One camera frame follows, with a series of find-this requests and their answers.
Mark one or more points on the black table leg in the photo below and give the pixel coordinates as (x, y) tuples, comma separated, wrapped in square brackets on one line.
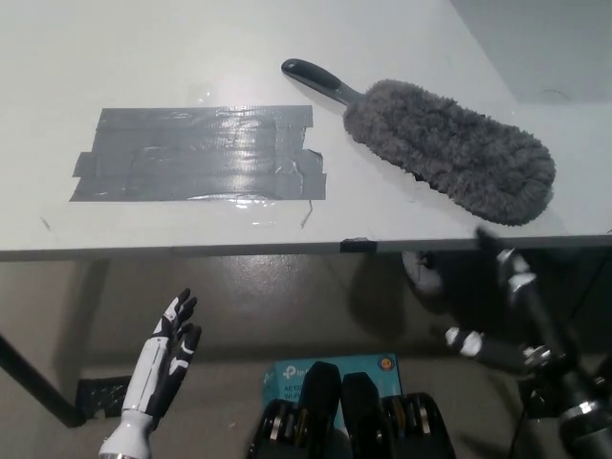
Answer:
[(43, 380)]

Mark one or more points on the teal router box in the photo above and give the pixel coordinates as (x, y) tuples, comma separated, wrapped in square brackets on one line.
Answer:
[(287, 378)]

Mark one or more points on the black robot torso blocks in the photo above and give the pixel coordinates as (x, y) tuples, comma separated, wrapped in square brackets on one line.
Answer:
[(349, 421)]

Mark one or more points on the grey duct tape patch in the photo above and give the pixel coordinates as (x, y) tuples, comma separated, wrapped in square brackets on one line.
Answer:
[(201, 153)]

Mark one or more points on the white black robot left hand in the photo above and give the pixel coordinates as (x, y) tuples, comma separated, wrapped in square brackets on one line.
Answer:
[(158, 363)]

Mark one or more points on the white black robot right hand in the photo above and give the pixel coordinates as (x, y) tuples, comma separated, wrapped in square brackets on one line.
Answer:
[(507, 306)]

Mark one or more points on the small black tape piece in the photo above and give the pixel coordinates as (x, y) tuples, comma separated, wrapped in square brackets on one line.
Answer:
[(356, 245)]

